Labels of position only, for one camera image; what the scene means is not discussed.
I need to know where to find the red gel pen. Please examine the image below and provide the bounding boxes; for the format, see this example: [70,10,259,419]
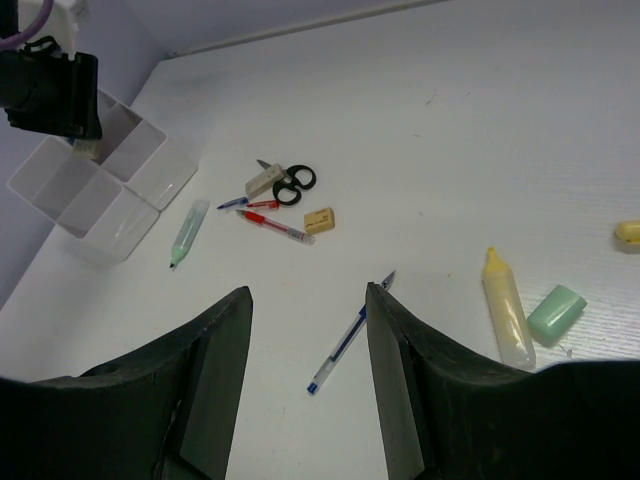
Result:
[236,209,315,245]

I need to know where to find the yellow highlighter cap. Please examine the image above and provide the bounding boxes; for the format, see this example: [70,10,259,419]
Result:
[614,220,640,254]

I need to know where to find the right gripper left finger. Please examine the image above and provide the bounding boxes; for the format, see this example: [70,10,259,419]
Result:
[1,287,253,479]

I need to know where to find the white compartment organizer box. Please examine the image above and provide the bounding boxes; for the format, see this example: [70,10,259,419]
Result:
[7,91,197,265]

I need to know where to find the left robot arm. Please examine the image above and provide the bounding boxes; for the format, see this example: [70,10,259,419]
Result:
[1,1,103,148]

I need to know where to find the black handled scissors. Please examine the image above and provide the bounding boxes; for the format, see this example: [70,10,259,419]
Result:
[271,165,317,207]

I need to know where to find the yellow highlighter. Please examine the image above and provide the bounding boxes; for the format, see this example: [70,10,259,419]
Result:
[482,247,536,370]

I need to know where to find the green highlighter cap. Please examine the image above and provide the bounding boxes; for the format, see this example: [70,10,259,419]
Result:
[527,285,587,347]

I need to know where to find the white eraser box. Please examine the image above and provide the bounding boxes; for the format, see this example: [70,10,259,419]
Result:
[72,139,101,161]

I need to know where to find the yellow eraser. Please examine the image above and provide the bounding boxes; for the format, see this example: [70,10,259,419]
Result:
[304,208,336,235]

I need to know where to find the green highlighter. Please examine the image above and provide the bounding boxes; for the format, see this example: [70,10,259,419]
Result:
[170,199,210,270]

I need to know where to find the blue ballpoint pen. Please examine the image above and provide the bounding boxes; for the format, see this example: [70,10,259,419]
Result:
[306,269,397,397]

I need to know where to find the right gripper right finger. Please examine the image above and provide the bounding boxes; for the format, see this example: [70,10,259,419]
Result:
[366,284,639,479]

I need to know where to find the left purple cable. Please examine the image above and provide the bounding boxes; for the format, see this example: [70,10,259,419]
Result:
[0,0,54,51]

